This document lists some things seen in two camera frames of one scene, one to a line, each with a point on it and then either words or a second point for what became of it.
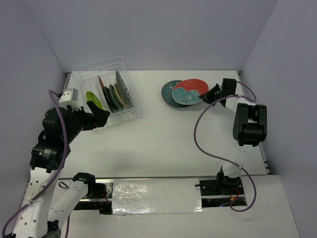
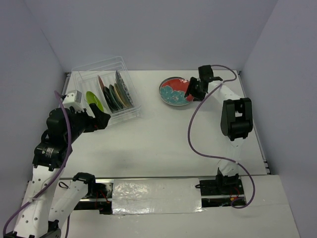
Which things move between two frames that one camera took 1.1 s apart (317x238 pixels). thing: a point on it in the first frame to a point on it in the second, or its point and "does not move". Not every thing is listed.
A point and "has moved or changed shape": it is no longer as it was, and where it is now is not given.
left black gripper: x=98 y=119 does not move
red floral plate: x=187 y=91 has moved or changed shape
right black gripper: x=208 y=96 to x=192 y=82
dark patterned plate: x=123 y=89 does not move
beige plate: x=121 y=96 does not move
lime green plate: x=90 y=96 does not move
